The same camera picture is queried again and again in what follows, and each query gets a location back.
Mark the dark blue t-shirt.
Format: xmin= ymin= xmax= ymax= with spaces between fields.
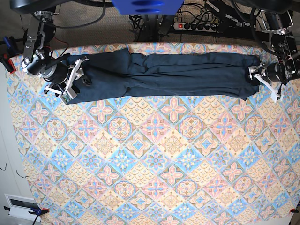
xmin=70 ymin=48 xmax=260 ymax=104

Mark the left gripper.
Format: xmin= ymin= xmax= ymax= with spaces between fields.
xmin=248 ymin=63 xmax=286 ymax=102

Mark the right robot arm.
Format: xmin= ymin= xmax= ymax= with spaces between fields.
xmin=21 ymin=10 xmax=92 ymax=104

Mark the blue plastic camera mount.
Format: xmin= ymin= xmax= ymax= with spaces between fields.
xmin=111 ymin=0 xmax=184 ymax=15

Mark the black cable bundle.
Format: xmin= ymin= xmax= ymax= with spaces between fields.
xmin=127 ymin=14 xmax=172 ymax=43

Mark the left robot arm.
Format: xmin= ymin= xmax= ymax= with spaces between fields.
xmin=248 ymin=7 xmax=300 ymax=102

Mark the orange right corner clamp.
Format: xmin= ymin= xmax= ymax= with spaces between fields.
xmin=290 ymin=209 xmax=299 ymax=213

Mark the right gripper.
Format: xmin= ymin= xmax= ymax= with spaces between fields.
xmin=44 ymin=57 xmax=92 ymax=105

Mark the white wall outlet box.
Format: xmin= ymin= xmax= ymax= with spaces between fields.
xmin=4 ymin=194 xmax=38 ymax=221

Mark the white power strip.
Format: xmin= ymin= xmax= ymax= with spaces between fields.
xmin=173 ymin=22 xmax=217 ymax=32

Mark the blue orange bottom clamp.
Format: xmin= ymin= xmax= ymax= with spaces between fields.
xmin=3 ymin=206 xmax=49 ymax=222

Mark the patterned tablecloth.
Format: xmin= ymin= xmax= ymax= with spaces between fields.
xmin=6 ymin=56 xmax=300 ymax=225

